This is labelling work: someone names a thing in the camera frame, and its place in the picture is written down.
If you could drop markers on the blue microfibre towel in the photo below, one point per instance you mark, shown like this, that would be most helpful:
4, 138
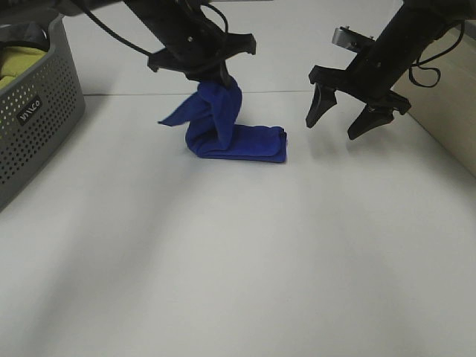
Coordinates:
211, 113

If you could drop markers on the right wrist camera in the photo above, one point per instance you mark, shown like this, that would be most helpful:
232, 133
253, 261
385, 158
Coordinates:
348, 39

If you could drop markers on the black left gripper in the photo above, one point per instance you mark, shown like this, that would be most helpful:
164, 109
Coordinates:
193, 44

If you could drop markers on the beige storage box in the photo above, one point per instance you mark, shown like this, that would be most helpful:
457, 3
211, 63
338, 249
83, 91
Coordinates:
447, 111

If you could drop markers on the grey perforated laundry basket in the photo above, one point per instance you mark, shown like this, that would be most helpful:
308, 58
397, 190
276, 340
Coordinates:
39, 109

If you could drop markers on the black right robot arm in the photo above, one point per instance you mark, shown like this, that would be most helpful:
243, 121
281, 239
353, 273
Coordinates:
456, 13

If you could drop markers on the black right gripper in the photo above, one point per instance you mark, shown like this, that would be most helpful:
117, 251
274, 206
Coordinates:
373, 72

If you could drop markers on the yellow-green towel in basket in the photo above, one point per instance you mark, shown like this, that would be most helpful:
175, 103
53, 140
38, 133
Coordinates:
15, 60

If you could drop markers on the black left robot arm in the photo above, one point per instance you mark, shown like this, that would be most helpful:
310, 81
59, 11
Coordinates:
11, 9

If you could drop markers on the dark grey cloth in basket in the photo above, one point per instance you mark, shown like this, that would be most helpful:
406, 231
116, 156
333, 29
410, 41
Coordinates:
24, 34

